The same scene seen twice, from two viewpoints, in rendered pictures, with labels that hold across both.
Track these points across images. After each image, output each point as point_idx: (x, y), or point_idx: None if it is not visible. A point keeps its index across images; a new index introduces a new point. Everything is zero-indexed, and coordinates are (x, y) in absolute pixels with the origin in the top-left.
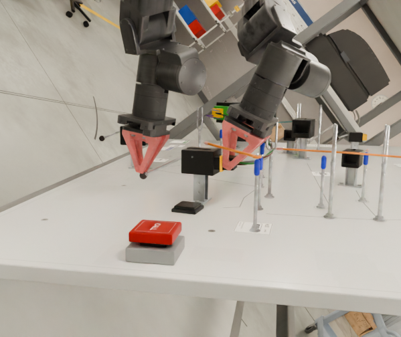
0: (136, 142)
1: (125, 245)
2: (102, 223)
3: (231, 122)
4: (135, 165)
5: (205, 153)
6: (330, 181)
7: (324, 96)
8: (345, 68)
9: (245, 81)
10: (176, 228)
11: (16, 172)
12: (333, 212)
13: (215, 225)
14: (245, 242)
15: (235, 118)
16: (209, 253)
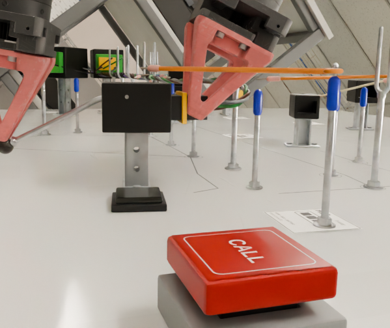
0: None
1: (116, 319)
2: None
3: (217, 20)
4: None
5: (153, 88)
6: (377, 125)
7: (170, 47)
8: (188, 13)
9: (64, 23)
10: (301, 245)
11: None
12: (361, 180)
13: (240, 226)
14: (355, 252)
15: (234, 8)
16: (344, 294)
